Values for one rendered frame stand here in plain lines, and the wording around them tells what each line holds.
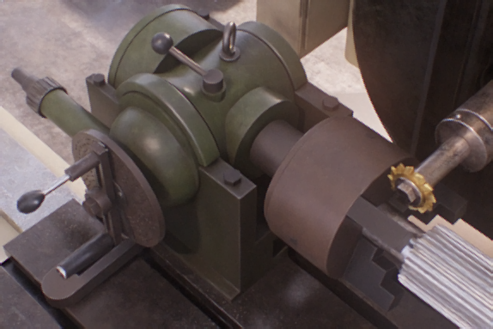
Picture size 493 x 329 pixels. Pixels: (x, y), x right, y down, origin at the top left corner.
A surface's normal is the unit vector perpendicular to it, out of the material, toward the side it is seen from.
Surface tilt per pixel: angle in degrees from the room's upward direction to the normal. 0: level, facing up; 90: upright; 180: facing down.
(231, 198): 90
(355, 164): 9
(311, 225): 66
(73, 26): 0
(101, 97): 90
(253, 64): 24
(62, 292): 4
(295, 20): 90
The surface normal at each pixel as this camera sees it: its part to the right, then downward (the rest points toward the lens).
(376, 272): -0.64, 0.20
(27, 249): 0.00, -0.66
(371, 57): -0.71, 0.53
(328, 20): 0.71, 0.53
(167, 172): 0.03, 0.39
